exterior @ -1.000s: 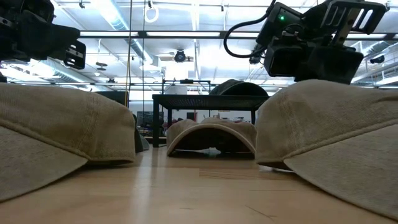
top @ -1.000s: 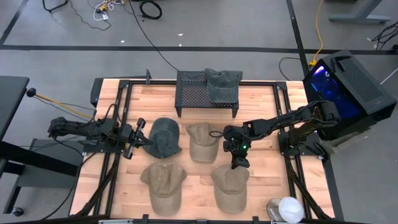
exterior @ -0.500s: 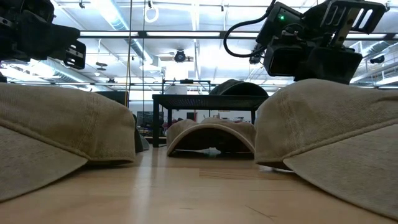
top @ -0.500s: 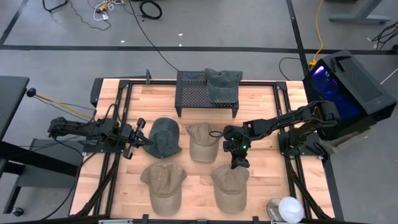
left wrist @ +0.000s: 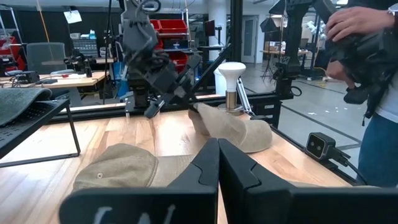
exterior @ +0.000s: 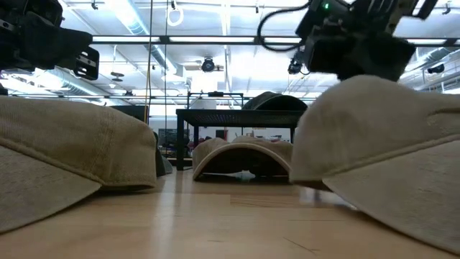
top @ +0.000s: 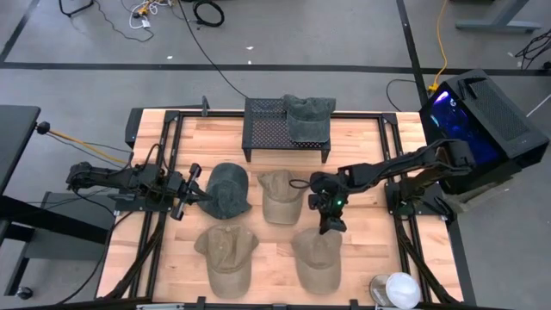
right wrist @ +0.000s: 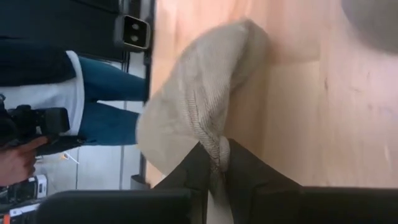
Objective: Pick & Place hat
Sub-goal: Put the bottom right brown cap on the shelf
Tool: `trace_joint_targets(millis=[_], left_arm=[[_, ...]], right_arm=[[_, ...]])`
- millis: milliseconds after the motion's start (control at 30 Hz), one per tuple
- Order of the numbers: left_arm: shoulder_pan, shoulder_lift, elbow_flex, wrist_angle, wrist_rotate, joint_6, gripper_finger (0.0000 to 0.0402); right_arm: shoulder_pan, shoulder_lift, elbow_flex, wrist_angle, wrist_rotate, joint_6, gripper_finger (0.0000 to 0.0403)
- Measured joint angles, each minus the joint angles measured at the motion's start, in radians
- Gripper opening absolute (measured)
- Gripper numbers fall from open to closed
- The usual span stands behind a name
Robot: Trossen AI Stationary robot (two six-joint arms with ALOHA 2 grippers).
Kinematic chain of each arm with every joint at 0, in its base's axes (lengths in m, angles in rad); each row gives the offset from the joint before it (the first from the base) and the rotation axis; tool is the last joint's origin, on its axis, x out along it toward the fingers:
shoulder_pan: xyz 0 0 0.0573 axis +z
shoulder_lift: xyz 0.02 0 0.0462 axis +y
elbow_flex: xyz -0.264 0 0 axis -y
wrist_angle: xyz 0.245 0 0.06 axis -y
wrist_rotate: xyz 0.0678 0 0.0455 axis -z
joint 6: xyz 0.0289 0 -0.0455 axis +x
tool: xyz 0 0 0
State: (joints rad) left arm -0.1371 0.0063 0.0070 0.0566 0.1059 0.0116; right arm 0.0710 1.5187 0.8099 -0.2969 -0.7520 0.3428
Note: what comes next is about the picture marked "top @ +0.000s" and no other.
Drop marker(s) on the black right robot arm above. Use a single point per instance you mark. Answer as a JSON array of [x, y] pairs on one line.
[[387, 165]]

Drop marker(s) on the black round knob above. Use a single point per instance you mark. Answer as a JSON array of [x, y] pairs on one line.
[[42, 128]]

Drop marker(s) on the round metallic dish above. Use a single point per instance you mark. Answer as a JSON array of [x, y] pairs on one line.
[[376, 290]]

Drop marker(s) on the black controller box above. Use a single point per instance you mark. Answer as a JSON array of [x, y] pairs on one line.
[[133, 125]]

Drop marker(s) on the black computer case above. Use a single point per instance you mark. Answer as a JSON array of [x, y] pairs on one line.
[[495, 112]]

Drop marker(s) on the white bowl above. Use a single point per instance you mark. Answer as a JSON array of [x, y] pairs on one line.
[[402, 290]]

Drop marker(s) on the black aluminium rig frame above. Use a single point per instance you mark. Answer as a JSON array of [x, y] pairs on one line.
[[215, 114]]

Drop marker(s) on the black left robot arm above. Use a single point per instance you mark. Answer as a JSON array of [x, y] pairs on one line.
[[112, 176]]

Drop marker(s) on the black perforated metal rack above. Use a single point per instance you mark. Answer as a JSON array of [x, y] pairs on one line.
[[264, 125]]

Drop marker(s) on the black desk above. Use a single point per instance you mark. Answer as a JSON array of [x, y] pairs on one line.
[[15, 138]]

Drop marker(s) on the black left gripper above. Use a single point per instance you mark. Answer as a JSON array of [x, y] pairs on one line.
[[186, 194]]

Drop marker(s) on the dark green baseball cap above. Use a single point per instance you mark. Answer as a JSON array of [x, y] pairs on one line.
[[226, 189], [307, 120]]

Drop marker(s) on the tan baseball cap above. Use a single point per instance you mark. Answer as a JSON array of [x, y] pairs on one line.
[[280, 194], [226, 258], [316, 262]]

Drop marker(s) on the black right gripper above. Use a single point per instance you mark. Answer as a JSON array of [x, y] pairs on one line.
[[327, 194]]

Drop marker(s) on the grey desk foot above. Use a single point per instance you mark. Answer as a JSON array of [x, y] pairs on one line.
[[495, 25]]

